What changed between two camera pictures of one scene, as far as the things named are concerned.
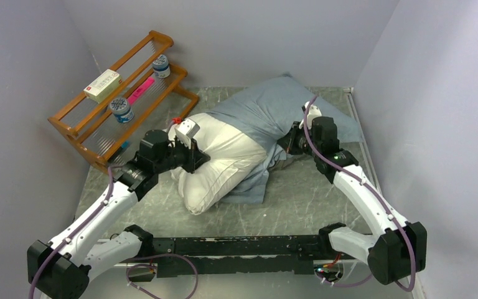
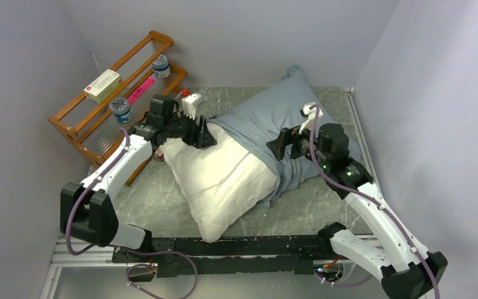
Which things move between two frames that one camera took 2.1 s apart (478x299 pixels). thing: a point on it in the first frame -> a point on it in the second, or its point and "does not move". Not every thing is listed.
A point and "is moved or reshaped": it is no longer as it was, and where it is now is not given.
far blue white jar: (161, 67) does not move
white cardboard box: (104, 86) does not move
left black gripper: (195, 157) -> (200, 136)
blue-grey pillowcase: (269, 109) is moved or reshaped
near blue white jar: (121, 108) does not move
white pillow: (234, 156) is moved or reshaped
